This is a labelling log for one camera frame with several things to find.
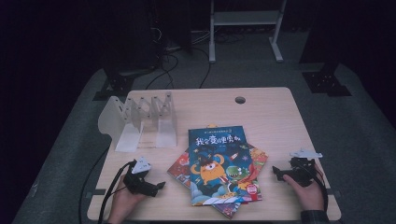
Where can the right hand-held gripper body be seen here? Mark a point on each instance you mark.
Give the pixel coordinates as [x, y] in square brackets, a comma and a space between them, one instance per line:
[300, 172]

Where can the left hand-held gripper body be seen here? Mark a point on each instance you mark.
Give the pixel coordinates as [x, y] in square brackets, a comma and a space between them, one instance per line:
[137, 183]

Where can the light blue animals picture book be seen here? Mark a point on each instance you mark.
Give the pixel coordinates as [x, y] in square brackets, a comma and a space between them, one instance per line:
[179, 170]

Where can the clear acrylic book rack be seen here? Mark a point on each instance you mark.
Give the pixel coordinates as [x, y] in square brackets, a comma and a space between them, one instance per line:
[137, 124]

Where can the blue monster picture book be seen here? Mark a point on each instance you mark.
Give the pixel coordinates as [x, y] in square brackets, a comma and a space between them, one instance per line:
[218, 165]

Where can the person's left hand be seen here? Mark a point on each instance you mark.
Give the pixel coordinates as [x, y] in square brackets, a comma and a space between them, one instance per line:
[123, 205]

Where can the person's right hand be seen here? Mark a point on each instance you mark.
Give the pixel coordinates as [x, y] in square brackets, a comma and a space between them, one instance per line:
[309, 197]

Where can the black floor stand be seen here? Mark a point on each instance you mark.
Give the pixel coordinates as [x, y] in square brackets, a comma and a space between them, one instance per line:
[116, 85]
[327, 82]

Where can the grey table edge bracket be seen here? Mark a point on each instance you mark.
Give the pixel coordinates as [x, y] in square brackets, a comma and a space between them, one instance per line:
[334, 193]

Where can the grey floor bracket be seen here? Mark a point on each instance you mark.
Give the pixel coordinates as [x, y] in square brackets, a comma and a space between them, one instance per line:
[34, 189]

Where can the white metal desk frame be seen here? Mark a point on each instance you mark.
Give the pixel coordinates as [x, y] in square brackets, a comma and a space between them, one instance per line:
[246, 18]

